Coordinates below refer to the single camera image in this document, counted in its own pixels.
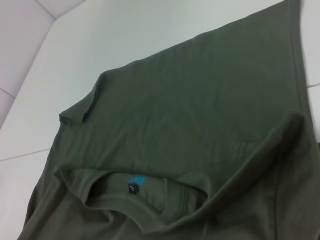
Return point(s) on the dark green printed t-shirt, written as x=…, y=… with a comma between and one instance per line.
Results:
x=187, y=125

